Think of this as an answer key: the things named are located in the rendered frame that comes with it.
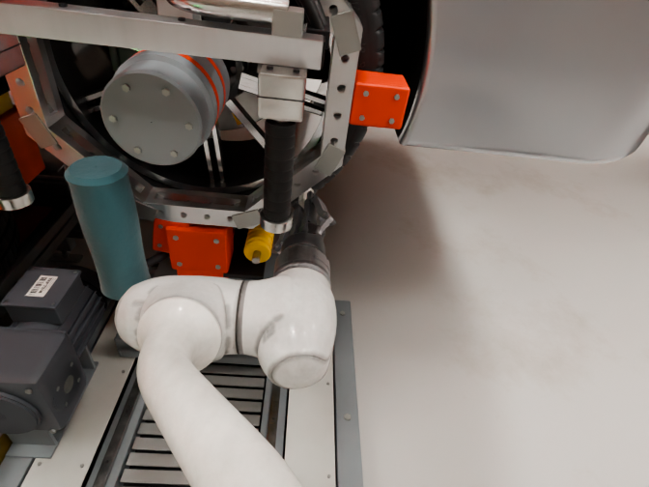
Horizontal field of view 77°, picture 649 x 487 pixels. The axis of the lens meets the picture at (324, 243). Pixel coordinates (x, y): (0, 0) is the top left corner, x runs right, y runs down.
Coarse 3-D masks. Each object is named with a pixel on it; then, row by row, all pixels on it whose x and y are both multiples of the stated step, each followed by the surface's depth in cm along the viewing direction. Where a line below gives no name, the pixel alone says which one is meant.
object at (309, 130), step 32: (64, 0) 69; (96, 0) 80; (128, 0) 66; (64, 64) 73; (96, 64) 83; (64, 96) 74; (96, 96) 76; (320, 96) 77; (96, 128) 78; (256, 128) 80; (320, 128) 78; (128, 160) 82; (192, 160) 93; (224, 160) 86; (256, 160) 93; (224, 192) 86
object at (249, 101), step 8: (144, 0) 75; (240, 24) 77; (248, 24) 77; (256, 24) 77; (264, 24) 77; (248, 64) 81; (256, 64) 81; (232, 72) 78; (240, 96) 85; (248, 96) 85; (256, 96) 85; (240, 104) 86; (248, 104) 86; (256, 104) 87; (224, 112) 88; (248, 112) 88; (256, 112) 88; (224, 120) 89; (232, 120) 89; (256, 120) 89; (224, 128) 90; (232, 128) 90
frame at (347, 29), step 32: (320, 0) 57; (352, 32) 60; (32, 64) 64; (352, 64) 63; (32, 96) 65; (352, 96) 66; (32, 128) 68; (64, 128) 72; (64, 160) 72; (320, 160) 72; (160, 192) 82; (192, 192) 83; (256, 192) 82; (224, 224) 81; (256, 224) 81
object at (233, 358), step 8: (152, 272) 127; (120, 344) 108; (120, 352) 110; (128, 352) 110; (136, 352) 110; (216, 360) 113; (224, 360) 113; (232, 360) 113; (240, 360) 113; (248, 360) 113; (256, 360) 113
